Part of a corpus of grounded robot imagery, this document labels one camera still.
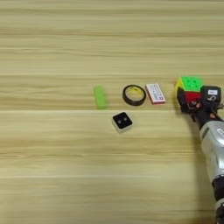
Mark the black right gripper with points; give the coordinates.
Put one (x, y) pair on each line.
(205, 113)

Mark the colourful puzzle cube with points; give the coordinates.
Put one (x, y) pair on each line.
(191, 84)

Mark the white and red small box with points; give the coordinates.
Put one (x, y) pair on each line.
(155, 93)

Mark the small black and white cube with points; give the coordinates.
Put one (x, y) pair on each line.
(122, 121)

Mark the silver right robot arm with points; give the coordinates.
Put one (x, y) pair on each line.
(215, 151)

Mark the black box with white label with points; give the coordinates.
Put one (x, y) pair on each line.
(211, 94)

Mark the black tape roll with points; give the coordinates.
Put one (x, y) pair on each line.
(124, 96)

